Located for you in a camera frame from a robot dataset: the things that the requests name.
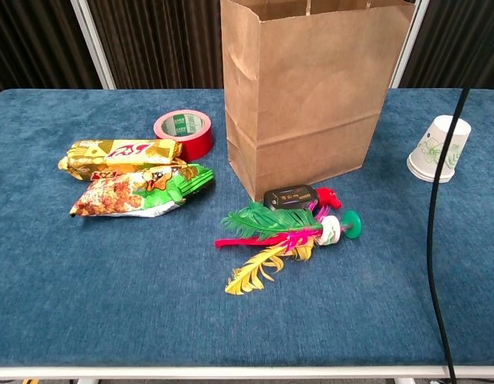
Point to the green orange snack packet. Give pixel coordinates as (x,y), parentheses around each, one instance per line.
(126,196)

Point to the colourful feather shuttlecock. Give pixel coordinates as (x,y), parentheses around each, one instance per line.
(262,224)

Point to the red tape roll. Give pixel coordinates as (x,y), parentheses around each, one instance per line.
(196,146)

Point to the small red plastic object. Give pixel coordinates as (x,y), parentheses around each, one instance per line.
(328,197)

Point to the golden snack packet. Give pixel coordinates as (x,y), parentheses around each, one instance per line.
(118,154)

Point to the blue table cloth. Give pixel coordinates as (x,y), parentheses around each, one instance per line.
(110,280)

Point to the dark pleated partition panel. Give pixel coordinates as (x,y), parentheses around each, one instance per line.
(30,40)
(459,40)
(162,40)

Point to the floral paper cup stack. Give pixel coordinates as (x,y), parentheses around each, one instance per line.
(424,156)

